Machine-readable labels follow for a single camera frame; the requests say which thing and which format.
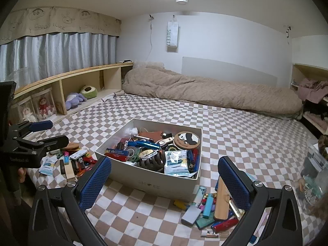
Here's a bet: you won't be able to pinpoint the red lighter with white print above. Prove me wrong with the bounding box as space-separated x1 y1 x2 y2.
105 152 129 161

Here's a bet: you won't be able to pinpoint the grey curtain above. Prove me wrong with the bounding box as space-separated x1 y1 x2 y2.
0 33 117 82

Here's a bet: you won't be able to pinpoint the wooden clothes shelf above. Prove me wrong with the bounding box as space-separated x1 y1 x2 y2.
291 64 328 135

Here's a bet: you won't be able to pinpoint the brown hair claw clip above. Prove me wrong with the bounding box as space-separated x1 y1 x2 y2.
136 151 166 172

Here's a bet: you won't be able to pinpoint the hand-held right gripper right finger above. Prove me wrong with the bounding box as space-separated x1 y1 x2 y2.
218 156 303 246

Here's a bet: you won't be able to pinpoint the green avocado plush toy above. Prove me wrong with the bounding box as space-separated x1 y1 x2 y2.
79 85 98 100

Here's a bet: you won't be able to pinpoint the pile of assorted lighters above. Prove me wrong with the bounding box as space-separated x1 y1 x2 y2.
38 143 99 182
174 177 259 244

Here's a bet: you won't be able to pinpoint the white plush in clear box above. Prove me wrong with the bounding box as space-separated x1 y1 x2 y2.
14 99 38 123

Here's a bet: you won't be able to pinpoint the wooden block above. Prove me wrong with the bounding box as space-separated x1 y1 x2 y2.
214 182 231 221

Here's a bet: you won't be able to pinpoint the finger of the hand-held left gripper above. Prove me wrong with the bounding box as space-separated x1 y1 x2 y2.
9 120 53 139
15 134 69 150

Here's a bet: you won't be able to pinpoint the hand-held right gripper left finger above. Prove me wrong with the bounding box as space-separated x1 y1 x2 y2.
28 156 112 246

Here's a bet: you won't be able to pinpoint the purple plush toy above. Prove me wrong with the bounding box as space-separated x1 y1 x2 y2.
65 92 85 110

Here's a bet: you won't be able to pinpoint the white hanging paper bag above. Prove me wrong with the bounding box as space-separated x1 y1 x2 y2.
167 20 180 53

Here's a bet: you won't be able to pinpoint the pink clothes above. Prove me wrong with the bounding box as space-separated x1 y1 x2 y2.
296 78 328 101

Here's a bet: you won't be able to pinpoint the red doll in clear box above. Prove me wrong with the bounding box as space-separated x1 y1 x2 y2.
32 90 57 121

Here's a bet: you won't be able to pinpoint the checkered bed sheet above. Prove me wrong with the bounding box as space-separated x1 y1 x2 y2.
26 92 328 246

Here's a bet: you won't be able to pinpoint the wooden bedside shelf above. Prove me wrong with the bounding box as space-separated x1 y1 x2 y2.
10 62 134 123

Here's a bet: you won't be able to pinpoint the metallic blue lighter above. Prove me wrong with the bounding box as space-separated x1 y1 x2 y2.
128 140 159 149

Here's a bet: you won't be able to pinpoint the beige printed curtain valance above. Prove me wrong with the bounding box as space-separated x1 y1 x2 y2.
0 6 121 45

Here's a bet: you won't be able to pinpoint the clear plastic bag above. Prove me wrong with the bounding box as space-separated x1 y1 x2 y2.
298 143 328 211

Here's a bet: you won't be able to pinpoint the grey card box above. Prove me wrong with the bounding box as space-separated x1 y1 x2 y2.
181 206 202 226

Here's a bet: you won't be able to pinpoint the white tissue packet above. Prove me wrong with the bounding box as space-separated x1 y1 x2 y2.
40 157 58 176
164 151 190 176

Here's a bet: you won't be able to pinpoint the beige quilt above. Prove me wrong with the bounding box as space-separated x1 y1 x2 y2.
123 62 304 120

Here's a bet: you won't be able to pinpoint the brown leather pouch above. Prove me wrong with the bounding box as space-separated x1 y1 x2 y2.
140 131 163 140

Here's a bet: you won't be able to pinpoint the black wall hook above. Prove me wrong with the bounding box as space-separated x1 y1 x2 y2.
284 25 293 45

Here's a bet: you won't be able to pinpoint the white wall cable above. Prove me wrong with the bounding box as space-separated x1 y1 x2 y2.
147 0 154 62

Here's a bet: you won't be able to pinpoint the round panda wooden coaster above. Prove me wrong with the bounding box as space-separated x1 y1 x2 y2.
173 131 200 149

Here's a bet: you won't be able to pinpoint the white cardboard box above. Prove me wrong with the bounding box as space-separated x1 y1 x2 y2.
95 118 203 202

